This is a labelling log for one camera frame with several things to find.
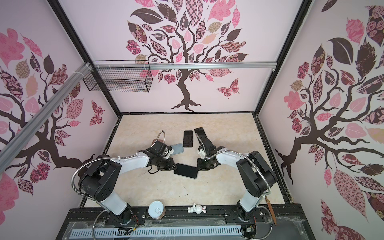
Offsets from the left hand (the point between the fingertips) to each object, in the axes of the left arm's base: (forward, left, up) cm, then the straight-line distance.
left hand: (176, 169), depth 89 cm
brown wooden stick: (-22, -51, 0) cm, 56 cm away
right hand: (+1, -13, 0) cm, 13 cm away
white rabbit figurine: (-22, -13, +2) cm, 25 cm away
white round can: (-23, +7, +5) cm, 24 cm away
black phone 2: (+25, -7, -2) cm, 26 cm away
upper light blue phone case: (+15, 0, 0) cm, 15 cm away
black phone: (-1, -7, +1) cm, 7 cm away
